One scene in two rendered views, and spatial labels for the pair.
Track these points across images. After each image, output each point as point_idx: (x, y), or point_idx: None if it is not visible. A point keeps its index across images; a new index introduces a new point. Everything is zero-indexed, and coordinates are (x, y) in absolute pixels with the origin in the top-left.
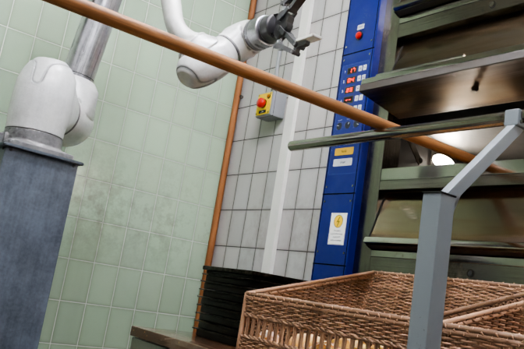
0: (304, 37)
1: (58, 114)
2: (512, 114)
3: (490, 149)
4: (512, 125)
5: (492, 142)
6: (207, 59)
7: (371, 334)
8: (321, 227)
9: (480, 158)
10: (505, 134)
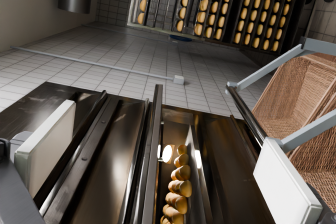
0: (287, 164)
1: None
2: (272, 139)
3: (320, 117)
4: (281, 141)
5: (310, 126)
6: None
7: None
8: None
9: (335, 109)
10: (296, 131)
